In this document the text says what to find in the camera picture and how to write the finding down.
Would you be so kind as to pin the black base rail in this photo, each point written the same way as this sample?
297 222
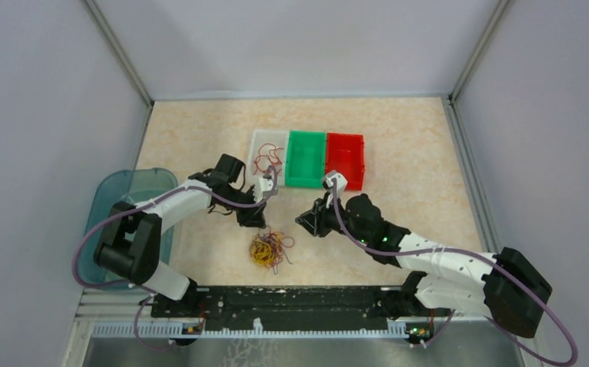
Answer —
289 309

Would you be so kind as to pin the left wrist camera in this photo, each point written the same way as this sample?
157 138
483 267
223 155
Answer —
265 186

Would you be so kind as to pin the aluminium frame rail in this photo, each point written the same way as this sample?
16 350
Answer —
128 313

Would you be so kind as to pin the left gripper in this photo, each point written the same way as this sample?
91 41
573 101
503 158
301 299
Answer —
253 217

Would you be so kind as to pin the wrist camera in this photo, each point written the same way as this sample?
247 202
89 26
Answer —
265 186
334 182

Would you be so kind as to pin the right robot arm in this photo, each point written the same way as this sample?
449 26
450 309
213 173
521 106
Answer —
456 273

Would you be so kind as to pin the green plastic bin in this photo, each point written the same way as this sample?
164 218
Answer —
305 159

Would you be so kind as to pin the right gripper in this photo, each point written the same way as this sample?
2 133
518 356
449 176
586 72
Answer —
315 222

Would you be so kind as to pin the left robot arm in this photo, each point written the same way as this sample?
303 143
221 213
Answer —
129 243

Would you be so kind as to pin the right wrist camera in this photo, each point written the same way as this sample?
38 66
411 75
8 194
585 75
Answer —
334 182

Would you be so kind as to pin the teal plastic basin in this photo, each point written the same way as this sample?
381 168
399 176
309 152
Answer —
127 186

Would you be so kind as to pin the white plastic bin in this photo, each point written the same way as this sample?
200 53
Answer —
268 147

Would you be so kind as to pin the red plastic bin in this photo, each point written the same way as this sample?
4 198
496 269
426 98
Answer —
344 153

